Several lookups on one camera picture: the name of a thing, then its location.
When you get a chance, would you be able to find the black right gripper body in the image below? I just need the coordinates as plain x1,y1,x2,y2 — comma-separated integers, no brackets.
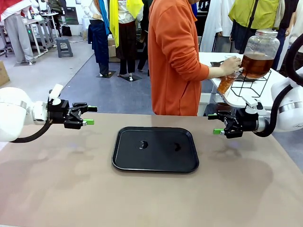
235,107,259,139

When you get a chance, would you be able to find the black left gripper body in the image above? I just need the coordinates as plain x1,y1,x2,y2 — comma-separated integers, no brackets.
46,99,74,130

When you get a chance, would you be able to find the person's right forearm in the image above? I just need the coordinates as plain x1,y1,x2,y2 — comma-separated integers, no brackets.
196,64,223,81

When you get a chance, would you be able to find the glass drink dispenser jar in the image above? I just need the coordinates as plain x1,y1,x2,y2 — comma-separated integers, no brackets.
241,29,280,79

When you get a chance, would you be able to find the person's right hand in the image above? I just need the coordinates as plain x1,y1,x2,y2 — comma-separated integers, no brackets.
219,56,242,77

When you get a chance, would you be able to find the white side table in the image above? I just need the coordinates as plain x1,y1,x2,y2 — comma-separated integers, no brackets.
198,51,303,112

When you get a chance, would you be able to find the grey step stool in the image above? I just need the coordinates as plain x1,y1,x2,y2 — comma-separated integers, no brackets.
55,37,74,58

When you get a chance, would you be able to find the large cardboard box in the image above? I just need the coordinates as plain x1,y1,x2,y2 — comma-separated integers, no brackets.
0,60,10,87

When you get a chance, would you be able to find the mannequin with blue garment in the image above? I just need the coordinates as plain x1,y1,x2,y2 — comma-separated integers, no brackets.
87,0,116,79

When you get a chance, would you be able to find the black plastic tray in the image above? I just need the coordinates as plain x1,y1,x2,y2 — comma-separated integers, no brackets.
111,126,200,173

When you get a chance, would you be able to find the person in orange sweater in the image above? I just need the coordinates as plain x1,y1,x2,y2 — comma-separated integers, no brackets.
148,0,210,116

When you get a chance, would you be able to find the mannequin with yellow scarf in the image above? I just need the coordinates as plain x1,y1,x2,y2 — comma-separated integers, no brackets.
109,0,144,82

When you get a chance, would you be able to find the black bag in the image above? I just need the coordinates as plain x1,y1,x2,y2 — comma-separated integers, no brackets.
61,23,72,37

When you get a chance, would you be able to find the figure in grey trousers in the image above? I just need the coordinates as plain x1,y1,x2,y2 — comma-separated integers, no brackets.
0,0,35,65

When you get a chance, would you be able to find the grey desk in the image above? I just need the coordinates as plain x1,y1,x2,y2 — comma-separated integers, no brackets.
21,11,60,59

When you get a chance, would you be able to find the white hanging garment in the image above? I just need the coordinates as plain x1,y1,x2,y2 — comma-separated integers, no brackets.
199,0,235,53

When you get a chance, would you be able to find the black board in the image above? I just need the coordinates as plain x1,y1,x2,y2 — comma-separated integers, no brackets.
63,6,79,26

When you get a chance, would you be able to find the mannequin in dark clothes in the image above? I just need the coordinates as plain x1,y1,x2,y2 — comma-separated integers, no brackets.
272,0,300,71

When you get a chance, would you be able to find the yellow-green jacket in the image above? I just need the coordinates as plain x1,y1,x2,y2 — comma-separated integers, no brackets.
228,0,284,30

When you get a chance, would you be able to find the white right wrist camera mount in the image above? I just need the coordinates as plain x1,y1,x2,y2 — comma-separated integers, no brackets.
244,98,265,116

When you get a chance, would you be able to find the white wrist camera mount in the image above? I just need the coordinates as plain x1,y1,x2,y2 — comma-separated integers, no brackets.
244,98,265,116
48,84,64,106

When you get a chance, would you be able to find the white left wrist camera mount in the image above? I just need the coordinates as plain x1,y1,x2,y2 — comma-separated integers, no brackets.
48,84,64,106

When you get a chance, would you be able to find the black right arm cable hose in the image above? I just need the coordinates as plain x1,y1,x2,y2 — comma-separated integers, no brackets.
253,33,303,138

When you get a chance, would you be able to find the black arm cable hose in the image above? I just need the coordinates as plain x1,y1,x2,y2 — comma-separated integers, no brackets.
253,33,303,138
10,119,53,144

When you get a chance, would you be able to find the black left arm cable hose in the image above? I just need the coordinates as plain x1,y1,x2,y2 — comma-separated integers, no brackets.
10,119,53,144

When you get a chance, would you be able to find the black wire stand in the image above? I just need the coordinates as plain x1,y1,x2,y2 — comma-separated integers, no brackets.
230,70,272,98

